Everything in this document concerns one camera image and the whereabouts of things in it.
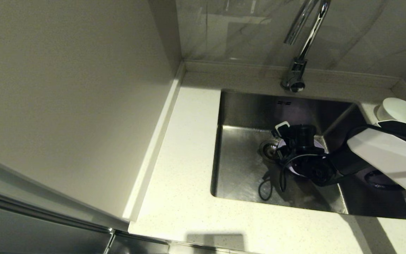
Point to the chrome kitchen faucet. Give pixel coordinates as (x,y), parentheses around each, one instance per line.
(293,76)

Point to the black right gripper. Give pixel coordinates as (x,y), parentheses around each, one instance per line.
(291,148)

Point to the stainless steel sink basin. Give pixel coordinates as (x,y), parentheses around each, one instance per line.
(238,176)

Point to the purple round plate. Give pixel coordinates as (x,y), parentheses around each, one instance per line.
(318,144)

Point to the tall beige side panel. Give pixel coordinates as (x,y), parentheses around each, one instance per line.
(65,88)

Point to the grey under-counter cabinet front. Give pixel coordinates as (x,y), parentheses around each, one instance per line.
(139,247)

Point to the round metal drain strainer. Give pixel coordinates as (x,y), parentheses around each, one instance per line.
(269,150)

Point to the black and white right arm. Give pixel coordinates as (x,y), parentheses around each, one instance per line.
(382,155)

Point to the grey glossy refrigerator door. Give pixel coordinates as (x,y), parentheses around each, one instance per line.
(12,181)
(30,236)

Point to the white round bowl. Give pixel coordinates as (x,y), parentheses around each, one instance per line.
(400,111)

